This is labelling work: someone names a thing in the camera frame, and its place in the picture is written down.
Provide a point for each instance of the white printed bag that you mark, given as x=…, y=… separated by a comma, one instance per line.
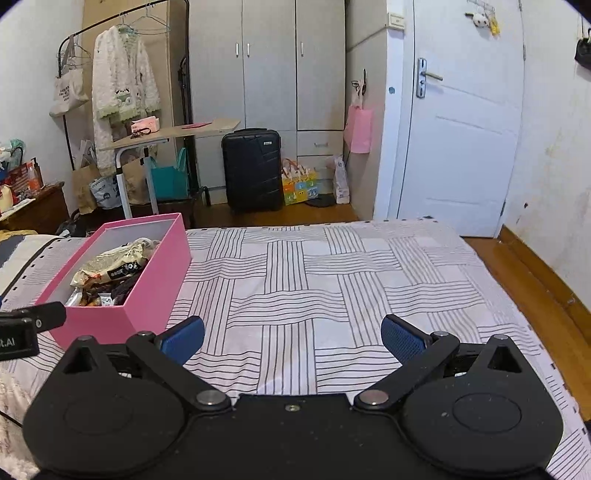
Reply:
x=105, y=193

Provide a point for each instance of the black hanging bag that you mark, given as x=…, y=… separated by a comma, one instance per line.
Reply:
x=584, y=55

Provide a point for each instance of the white tote bag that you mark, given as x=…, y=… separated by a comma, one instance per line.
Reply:
x=68, y=94

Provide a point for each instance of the colourful gift bag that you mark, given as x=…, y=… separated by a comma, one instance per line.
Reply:
x=299, y=187

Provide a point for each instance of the yellow pillow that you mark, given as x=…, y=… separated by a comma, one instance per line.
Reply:
x=16, y=234

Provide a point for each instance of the hanging plush ornament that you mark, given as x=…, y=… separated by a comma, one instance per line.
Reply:
x=481, y=19

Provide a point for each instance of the pink tissue box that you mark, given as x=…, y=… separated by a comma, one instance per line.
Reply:
x=147, y=125

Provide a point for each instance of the dark round mat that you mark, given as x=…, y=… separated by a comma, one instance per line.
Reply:
x=319, y=200

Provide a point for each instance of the red booklet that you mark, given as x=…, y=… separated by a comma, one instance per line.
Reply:
x=196, y=124

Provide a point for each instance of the dark shoes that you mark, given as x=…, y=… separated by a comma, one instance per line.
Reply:
x=71, y=227

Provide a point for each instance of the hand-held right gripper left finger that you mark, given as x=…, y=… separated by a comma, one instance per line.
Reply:
x=184, y=337

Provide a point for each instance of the black garment rack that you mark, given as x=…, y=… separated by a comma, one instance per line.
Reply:
x=185, y=92

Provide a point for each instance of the pink cardboard box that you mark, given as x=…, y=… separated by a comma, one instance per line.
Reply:
x=152, y=295

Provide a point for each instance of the red patterned box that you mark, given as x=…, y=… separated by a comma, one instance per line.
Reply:
x=21, y=180

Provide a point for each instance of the white light switch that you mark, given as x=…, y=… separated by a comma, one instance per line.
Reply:
x=397, y=21

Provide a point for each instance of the white fuzzy cardigan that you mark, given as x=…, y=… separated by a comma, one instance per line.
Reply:
x=120, y=69

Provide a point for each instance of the wooden side table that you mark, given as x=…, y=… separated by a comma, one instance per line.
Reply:
x=184, y=129

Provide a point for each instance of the white bag red ribbon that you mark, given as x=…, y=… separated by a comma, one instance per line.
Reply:
x=7, y=198

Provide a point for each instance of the beige grain bag red label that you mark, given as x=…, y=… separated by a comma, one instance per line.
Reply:
x=115, y=265

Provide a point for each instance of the wooden nightstand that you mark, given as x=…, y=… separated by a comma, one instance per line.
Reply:
x=41, y=212

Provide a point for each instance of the beige fuzzy blanket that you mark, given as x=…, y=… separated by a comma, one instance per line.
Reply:
x=11, y=415

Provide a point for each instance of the teal bag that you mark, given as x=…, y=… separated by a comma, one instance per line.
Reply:
x=168, y=182

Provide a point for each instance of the white door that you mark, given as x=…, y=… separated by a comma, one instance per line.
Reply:
x=457, y=138

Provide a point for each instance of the black suitcase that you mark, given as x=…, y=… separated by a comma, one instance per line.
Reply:
x=251, y=170

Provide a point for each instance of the brown paper bag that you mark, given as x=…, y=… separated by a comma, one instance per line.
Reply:
x=85, y=191
x=136, y=182

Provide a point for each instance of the white tissue pack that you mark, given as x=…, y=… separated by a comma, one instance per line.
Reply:
x=340, y=182

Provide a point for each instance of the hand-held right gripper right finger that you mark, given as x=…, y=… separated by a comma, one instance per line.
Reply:
x=404, y=339

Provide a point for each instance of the white paper bag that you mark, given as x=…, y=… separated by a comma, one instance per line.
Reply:
x=87, y=154

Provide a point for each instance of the orange bottle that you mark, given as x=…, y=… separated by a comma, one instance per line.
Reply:
x=33, y=177

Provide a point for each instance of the grey wardrobe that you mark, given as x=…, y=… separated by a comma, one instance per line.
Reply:
x=268, y=83

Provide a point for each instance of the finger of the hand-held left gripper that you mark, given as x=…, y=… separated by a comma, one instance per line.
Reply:
x=46, y=316

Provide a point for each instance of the pink hanging bag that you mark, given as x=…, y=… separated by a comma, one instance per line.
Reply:
x=359, y=129

